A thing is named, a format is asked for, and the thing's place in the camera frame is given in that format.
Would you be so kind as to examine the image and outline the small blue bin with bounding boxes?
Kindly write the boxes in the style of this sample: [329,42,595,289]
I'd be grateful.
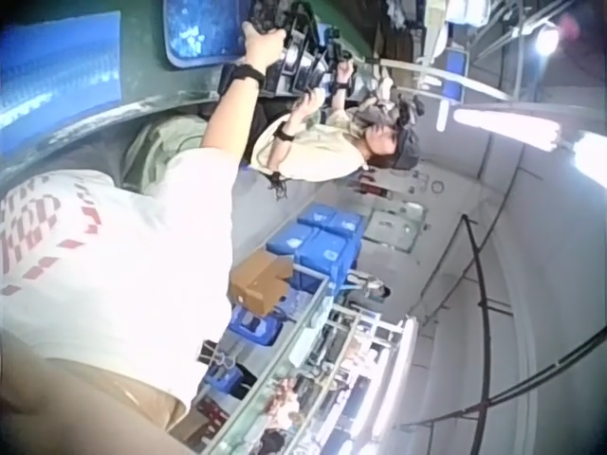
[200,363,244,395]

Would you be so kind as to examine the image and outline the metal shelf rack with goods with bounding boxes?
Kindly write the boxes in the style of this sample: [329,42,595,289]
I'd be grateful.
[192,274,419,455]

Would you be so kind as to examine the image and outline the person's legs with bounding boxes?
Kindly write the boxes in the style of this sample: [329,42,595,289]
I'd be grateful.
[0,353,189,455]

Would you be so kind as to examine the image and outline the black hanging cable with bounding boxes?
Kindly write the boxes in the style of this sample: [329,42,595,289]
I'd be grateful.
[416,212,607,428]

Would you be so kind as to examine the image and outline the black wrist band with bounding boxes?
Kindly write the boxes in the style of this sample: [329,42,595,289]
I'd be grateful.
[230,63,267,90]

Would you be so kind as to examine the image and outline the pale green cloth bundle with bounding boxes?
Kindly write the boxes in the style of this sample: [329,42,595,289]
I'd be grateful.
[121,115,211,191]

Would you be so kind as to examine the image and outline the blue open bin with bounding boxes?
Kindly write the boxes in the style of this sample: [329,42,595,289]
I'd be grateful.
[226,304,285,348]

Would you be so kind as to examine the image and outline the large blue ribbed tray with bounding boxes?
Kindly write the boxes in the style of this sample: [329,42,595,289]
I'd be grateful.
[0,9,123,130]

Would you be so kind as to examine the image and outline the long fluorescent tube lamp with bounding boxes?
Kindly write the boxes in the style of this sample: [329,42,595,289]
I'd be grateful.
[451,104,563,152]

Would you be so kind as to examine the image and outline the person's right hand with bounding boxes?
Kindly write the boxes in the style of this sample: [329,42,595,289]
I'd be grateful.
[240,21,287,75]

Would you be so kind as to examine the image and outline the blue wall box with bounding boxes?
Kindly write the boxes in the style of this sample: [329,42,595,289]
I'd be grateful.
[441,45,471,104]

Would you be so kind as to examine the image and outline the blue plastic tray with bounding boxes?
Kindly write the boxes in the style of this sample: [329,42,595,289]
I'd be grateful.
[162,0,248,71]

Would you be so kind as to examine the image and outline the round bright lamp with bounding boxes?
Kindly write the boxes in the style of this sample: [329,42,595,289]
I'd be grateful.
[533,18,561,57]

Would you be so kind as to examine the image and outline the stack of blue bins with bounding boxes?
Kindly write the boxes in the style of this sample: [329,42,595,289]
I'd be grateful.
[265,202,367,296]

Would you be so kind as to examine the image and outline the brown cardboard box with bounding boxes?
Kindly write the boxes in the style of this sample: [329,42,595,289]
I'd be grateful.
[229,249,294,318]

